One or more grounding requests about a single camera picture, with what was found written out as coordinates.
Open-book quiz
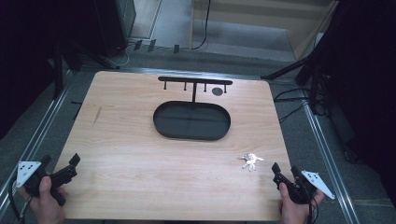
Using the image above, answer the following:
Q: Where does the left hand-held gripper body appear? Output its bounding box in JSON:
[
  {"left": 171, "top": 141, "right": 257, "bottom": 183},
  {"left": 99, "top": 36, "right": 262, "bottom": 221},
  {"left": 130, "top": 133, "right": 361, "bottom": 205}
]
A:
[{"left": 15, "top": 160, "right": 67, "bottom": 207}]

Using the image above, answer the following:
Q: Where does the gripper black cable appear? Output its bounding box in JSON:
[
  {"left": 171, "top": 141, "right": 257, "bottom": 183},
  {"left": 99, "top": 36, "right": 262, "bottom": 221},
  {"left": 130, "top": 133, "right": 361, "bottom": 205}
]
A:
[
  {"left": 305, "top": 191, "right": 320, "bottom": 224},
  {"left": 7, "top": 177, "right": 34, "bottom": 224}
]

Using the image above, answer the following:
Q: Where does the metal floor rail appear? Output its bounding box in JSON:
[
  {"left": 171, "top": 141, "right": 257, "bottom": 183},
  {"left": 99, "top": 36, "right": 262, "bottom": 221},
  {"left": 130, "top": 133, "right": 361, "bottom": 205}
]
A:
[
  {"left": 0, "top": 69, "right": 75, "bottom": 217},
  {"left": 300, "top": 92, "right": 362, "bottom": 224}
]

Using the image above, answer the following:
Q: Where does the white floor cable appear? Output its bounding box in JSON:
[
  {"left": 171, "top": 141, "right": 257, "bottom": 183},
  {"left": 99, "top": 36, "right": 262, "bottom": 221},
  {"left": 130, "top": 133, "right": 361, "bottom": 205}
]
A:
[{"left": 106, "top": 43, "right": 135, "bottom": 70}]

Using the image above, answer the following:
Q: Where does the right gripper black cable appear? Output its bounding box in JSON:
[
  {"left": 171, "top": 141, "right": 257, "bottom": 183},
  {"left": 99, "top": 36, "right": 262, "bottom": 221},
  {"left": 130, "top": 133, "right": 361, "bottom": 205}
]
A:
[{"left": 305, "top": 191, "right": 320, "bottom": 224}]

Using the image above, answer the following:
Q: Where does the black hanging cable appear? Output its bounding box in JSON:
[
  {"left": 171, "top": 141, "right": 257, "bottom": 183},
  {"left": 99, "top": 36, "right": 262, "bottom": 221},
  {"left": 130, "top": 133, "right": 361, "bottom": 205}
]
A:
[{"left": 191, "top": 0, "right": 213, "bottom": 51}]

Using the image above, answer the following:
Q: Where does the person's right hand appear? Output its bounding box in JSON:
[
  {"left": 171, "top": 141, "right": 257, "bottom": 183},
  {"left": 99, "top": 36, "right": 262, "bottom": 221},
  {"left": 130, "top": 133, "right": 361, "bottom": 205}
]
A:
[{"left": 277, "top": 181, "right": 327, "bottom": 224}]

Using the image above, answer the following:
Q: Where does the black tripod stand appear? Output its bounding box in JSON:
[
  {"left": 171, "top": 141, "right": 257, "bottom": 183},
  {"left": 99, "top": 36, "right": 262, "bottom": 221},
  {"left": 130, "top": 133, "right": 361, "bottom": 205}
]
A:
[{"left": 260, "top": 31, "right": 331, "bottom": 117}]

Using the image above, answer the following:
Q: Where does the black upright stand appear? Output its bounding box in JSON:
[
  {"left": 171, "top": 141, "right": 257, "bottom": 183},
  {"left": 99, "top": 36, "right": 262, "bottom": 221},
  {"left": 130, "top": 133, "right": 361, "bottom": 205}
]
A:
[{"left": 51, "top": 39, "right": 65, "bottom": 101}]

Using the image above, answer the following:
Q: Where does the silver bunch of keys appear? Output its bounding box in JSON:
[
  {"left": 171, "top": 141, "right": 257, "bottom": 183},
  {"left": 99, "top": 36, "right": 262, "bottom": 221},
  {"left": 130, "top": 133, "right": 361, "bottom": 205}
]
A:
[{"left": 236, "top": 152, "right": 265, "bottom": 173}]

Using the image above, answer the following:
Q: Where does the black floor cable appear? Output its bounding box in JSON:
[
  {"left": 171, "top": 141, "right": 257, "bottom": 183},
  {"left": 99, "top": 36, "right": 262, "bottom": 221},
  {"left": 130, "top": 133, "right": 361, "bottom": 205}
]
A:
[
  {"left": 273, "top": 87, "right": 312, "bottom": 103},
  {"left": 277, "top": 102, "right": 307, "bottom": 124}
]

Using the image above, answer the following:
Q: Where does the black key rack with tray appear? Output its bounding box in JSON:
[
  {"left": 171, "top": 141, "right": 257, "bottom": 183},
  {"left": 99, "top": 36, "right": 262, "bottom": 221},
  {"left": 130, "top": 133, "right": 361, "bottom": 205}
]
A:
[{"left": 152, "top": 76, "right": 234, "bottom": 142}]

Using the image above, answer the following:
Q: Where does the light wooden frame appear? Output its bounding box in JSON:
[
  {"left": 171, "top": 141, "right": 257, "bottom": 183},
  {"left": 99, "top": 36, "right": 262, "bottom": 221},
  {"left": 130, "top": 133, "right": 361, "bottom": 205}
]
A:
[{"left": 188, "top": 0, "right": 340, "bottom": 62}]

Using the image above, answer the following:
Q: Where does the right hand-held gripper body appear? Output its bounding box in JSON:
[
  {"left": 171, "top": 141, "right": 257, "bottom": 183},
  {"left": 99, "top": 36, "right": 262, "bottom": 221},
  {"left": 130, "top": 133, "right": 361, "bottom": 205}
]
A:
[{"left": 281, "top": 170, "right": 336, "bottom": 205}]

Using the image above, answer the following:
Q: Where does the black cabinet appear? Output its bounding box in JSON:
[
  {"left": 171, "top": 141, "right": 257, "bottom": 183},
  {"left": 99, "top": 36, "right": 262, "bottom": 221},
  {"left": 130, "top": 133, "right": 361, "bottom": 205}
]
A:
[{"left": 92, "top": 0, "right": 137, "bottom": 59}]

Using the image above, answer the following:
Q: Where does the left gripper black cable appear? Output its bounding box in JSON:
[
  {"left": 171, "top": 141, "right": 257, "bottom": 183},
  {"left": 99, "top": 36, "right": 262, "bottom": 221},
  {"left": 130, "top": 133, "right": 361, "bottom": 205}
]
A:
[{"left": 7, "top": 177, "right": 34, "bottom": 224}]

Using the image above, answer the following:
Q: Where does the person's left hand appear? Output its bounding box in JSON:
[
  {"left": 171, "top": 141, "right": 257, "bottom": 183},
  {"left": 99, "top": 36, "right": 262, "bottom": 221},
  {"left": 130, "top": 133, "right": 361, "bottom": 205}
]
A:
[{"left": 17, "top": 175, "right": 68, "bottom": 224}]

